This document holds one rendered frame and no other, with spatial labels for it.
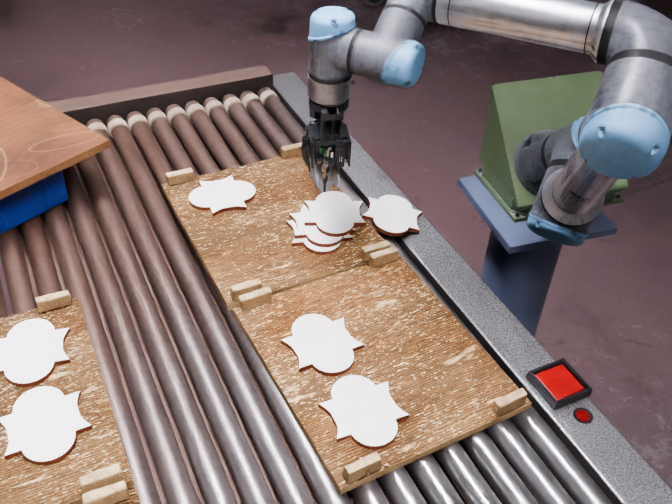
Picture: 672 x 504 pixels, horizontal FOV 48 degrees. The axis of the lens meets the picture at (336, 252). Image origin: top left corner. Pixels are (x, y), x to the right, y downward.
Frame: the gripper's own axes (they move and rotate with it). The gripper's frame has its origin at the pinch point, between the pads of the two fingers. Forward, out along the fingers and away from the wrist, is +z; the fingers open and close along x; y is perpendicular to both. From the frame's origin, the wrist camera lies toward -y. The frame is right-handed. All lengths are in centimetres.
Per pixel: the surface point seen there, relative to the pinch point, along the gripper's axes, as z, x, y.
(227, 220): 10.7, -19.0, -4.0
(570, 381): 11, 36, 45
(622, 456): 12, 39, 59
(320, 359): 9.6, -5.3, 36.4
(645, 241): 104, 148, -94
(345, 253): 10.6, 3.4, 8.8
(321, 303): 10.6, -3.2, 22.2
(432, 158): 105, 76, -162
